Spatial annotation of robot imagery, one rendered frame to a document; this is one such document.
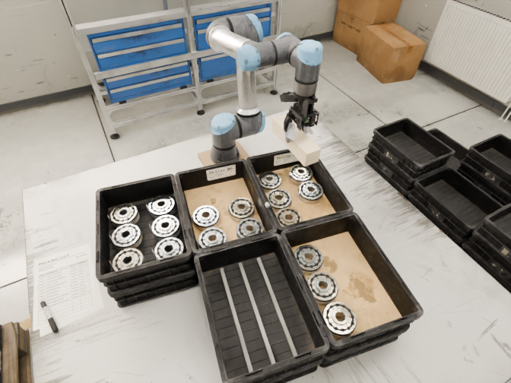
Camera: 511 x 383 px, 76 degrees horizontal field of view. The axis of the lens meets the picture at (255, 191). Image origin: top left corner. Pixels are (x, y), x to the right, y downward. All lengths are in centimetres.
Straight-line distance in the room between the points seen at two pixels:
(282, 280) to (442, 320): 59
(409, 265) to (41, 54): 346
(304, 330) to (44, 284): 98
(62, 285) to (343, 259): 105
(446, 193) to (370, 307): 130
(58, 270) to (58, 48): 263
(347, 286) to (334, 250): 14
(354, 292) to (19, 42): 341
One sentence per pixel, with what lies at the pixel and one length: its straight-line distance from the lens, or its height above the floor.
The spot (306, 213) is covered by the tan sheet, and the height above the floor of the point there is 83.
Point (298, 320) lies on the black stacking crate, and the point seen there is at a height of 83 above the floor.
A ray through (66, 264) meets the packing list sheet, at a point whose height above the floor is 70.
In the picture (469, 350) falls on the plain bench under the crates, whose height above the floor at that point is 70.
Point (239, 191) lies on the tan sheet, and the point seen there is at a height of 83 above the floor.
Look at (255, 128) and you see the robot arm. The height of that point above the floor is 90.
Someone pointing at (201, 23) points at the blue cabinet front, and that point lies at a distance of 299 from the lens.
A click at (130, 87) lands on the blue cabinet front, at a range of 302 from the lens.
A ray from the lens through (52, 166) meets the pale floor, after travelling 316.
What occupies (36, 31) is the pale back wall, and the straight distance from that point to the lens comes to 373.
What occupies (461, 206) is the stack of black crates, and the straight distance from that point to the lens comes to 228.
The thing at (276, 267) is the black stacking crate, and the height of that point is 83.
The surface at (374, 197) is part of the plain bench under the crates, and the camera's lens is 164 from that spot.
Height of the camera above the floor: 185
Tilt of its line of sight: 48 degrees down
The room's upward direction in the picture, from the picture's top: 1 degrees clockwise
